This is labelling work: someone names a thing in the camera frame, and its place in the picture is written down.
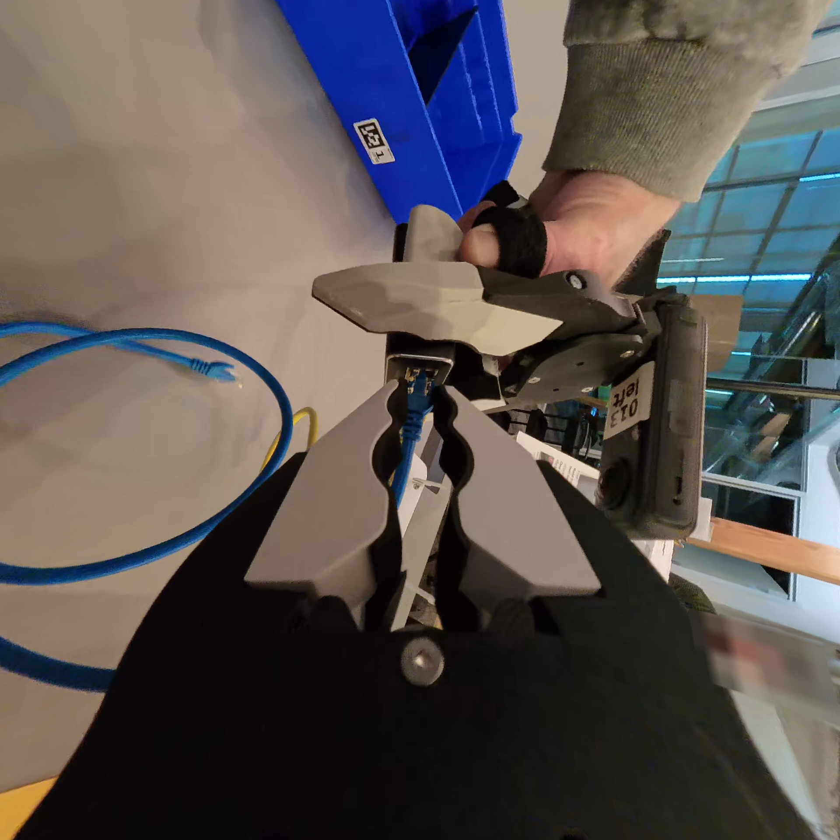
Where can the blue plastic bin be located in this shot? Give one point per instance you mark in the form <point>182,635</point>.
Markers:
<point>367,65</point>

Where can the black ethernet splitter box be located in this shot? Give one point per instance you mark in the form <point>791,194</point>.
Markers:
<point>420,346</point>

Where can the person's left forearm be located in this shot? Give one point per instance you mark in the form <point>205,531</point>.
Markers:
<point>656,98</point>

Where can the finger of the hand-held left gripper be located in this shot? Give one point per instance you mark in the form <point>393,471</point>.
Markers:
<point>420,302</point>

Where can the wooden support post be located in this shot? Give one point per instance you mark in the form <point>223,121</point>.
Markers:
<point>774,551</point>

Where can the black floor lamp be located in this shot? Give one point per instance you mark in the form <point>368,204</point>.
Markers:
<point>774,388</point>

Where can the person's left hand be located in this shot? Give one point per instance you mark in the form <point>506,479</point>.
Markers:
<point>604,216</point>

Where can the cardboard box with blue label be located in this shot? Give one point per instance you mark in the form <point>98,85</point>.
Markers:
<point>722,328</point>

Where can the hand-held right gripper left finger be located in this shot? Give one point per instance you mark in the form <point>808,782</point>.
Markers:
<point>321,518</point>

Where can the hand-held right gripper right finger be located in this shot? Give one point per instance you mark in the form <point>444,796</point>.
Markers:
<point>518,525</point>

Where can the printed instruction sheet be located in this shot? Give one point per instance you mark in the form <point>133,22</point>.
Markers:
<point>564,463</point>

